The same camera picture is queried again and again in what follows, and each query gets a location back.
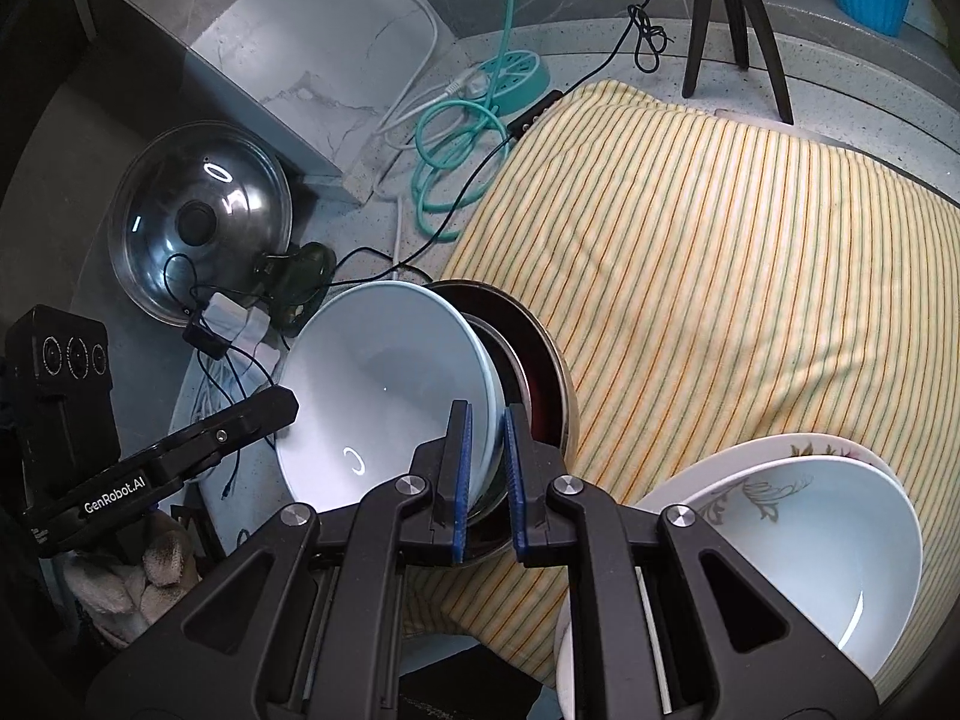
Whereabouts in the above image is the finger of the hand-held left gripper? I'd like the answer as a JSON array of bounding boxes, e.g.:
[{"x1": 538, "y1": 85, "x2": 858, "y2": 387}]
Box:
[{"x1": 121, "y1": 386, "x2": 299, "y2": 478}]

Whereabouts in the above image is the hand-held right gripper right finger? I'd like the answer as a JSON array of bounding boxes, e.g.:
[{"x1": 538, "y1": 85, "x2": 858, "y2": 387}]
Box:
[{"x1": 504, "y1": 403, "x2": 878, "y2": 720}]

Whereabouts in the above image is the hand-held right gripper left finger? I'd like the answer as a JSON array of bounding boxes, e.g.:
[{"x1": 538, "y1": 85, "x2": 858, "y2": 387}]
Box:
[{"x1": 90, "y1": 399, "x2": 475, "y2": 720}]

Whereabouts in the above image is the large stainless steel bowl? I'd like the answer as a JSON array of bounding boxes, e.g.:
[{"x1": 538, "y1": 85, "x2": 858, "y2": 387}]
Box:
[{"x1": 431, "y1": 281, "x2": 578, "y2": 565}]

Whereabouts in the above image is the red stainless steel bowl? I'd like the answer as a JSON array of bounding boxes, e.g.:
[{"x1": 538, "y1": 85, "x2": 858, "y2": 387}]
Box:
[{"x1": 469, "y1": 313, "x2": 547, "y2": 455}]

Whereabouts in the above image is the light blue bowl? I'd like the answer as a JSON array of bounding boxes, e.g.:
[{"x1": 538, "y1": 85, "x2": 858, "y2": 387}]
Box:
[{"x1": 274, "y1": 283, "x2": 500, "y2": 518}]

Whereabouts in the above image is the floral rimmed white plate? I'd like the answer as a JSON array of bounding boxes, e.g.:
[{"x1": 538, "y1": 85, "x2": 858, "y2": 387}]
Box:
[{"x1": 634, "y1": 433, "x2": 905, "y2": 512}]

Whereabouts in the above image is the person's left hand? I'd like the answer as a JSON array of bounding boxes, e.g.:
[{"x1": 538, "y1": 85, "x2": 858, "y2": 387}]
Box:
[{"x1": 64, "y1": 514, "x2": 207, "y2": 623}]

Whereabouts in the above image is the black power adapter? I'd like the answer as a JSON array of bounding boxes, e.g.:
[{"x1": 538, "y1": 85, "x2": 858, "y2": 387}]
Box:
[{"x1": 184, "y1": 319, "x2": 235, "y2": 359}]

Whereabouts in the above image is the white power adapter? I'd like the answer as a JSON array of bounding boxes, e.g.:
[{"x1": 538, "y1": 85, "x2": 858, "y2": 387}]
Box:
[{"x1": 206, "y1": 294, "x2": 282, "y2": 362}]

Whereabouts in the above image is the dark green clip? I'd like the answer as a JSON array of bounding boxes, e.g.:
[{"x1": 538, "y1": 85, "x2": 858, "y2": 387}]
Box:
[{"x1": 253, "y1": 242, "x2": 335, "y2": 336}]

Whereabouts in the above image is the steel pot lid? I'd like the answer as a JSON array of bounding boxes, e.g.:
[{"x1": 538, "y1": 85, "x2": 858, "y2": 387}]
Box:
[{"x1": 107, "y1": 120, "x2": 293, "y2": 327}]

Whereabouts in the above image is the yellow striped towel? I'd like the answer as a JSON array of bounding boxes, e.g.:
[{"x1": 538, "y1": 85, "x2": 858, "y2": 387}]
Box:
[{"x1": 405, "y1": 80, "x2": 960, "y2": 706}]

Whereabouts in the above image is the black power strip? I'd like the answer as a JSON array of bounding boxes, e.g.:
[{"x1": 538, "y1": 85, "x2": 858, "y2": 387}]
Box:
[{"x1": 504, "y1": 90, "x2": 563, "y2": 137}]

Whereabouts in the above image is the thin black cable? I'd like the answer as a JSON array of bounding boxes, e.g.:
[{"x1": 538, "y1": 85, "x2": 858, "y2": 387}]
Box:
[{"x1": 161, "y1": 131, "x2": 518, "y2": 361}]

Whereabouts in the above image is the white cable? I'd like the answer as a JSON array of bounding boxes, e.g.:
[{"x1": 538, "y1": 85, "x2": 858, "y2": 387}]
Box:
[{"x1": 345, "y1": 0, "x2": 488, "y2": 143}]

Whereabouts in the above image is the teal cable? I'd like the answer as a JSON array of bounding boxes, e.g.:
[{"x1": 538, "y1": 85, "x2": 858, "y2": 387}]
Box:
[{"x1": 409, "y1": 0, "x2": 527, "y2": 237}]

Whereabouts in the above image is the black ring light cable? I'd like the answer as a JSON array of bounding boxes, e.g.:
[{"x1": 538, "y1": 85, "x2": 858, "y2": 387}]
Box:
[{"x1": 626, "y1": 0, "x2": 672, "y2": 76}]

